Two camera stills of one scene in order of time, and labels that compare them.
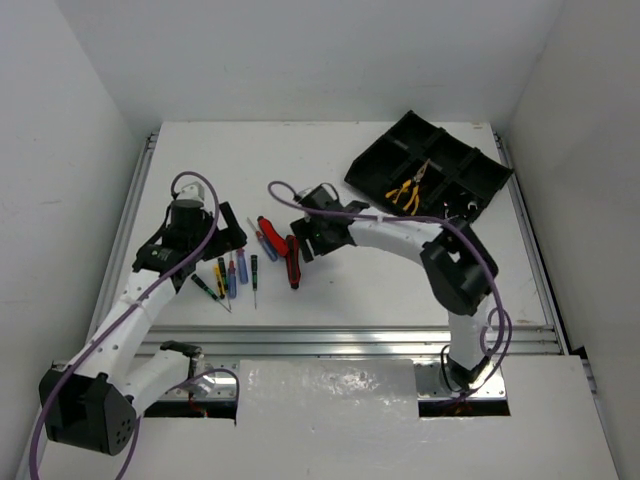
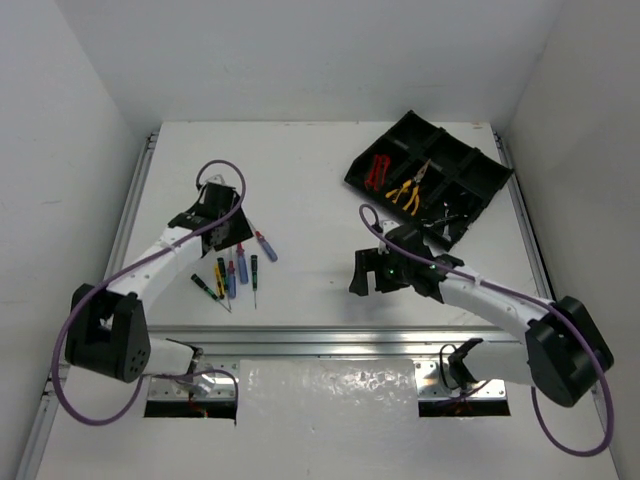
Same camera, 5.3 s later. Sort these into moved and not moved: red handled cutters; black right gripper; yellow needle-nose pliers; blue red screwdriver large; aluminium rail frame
Moved: black right gripper; red handled cutters
Not moved: aluminium rail frame; yellow needle-nose pliers; blue red screwdriver large
